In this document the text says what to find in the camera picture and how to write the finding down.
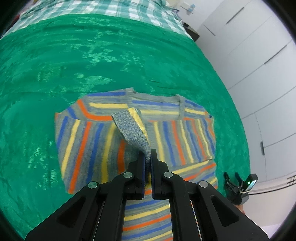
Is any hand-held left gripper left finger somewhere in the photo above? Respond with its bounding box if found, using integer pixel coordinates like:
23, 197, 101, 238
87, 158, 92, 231
25, 152, 146, 241

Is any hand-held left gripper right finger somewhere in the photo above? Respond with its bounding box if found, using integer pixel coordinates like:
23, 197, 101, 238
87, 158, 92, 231
151, 149, 268, 241

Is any striped knitted sweater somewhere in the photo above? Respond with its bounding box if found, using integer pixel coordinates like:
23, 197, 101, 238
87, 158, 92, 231
54, 88, 219, 241

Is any white wardrobe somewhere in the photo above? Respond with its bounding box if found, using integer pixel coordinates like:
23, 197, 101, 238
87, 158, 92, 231
194, 0, 296, 183

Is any green plush blanket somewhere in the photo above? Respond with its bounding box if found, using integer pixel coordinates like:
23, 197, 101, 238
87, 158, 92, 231
0, 13, 251, 241

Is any dark bedside table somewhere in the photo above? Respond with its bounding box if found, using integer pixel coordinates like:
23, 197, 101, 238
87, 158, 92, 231
183, 22, 200, 42

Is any green white checked bedsheet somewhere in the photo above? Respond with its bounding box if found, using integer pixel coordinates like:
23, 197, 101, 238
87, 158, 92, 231
7, 0, 192, 35

